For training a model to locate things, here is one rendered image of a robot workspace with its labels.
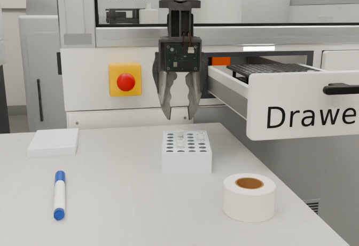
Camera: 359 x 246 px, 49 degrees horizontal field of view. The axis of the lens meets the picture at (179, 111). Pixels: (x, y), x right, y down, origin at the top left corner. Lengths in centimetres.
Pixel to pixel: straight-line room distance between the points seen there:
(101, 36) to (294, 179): 63
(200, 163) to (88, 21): 43
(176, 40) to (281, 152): 55
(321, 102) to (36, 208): 47
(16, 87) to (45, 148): 352
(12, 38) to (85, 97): 331
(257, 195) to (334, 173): 68
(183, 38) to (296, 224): 32
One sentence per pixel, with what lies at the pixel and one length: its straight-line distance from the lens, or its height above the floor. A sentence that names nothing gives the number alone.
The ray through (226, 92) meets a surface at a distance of 82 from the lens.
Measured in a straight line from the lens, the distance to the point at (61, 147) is 79.
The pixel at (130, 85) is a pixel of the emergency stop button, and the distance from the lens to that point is 87.
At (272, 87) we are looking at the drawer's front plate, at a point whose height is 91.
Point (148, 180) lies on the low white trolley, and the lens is 65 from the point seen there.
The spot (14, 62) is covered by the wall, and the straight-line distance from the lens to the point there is 425.
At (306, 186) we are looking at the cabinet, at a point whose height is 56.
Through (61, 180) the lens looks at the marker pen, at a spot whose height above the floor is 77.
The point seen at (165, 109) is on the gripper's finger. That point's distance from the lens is 73.
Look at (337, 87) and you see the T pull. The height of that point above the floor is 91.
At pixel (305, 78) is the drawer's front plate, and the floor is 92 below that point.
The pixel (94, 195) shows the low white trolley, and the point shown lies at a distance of 62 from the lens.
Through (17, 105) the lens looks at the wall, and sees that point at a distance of 432.
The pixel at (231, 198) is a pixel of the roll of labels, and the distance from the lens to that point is 53.
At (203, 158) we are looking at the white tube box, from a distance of 67.
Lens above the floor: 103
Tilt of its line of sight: 14 degrees down
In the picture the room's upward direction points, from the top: straight up
